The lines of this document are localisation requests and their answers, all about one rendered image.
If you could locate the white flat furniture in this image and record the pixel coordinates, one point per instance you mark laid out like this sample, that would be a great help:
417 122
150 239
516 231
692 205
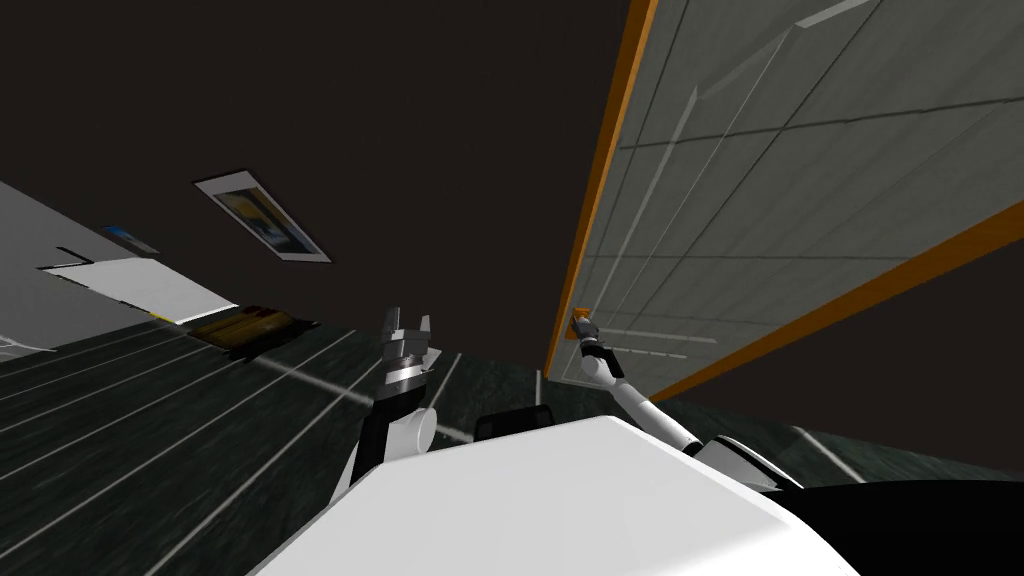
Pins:
140 288

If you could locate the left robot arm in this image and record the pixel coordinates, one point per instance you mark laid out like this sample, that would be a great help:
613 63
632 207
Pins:
376 432

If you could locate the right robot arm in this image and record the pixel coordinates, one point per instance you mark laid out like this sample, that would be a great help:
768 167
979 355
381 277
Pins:
650 410

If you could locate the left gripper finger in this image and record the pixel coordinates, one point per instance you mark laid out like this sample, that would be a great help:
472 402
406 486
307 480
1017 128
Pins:
424 330
392 323

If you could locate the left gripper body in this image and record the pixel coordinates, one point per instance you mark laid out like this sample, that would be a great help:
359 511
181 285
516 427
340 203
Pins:
406 354

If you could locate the brown wooden furniture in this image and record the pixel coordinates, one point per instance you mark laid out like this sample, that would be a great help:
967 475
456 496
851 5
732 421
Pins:
248 328

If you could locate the grey panelled door leaf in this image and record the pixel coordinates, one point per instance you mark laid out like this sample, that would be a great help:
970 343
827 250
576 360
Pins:
800 184

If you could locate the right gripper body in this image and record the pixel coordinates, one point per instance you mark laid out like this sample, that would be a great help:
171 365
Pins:
585 330

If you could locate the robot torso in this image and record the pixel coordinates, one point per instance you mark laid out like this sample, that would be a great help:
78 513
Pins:
544 504

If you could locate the large white-framed wall picture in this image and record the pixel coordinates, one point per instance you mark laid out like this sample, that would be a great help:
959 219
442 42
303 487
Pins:
264 218

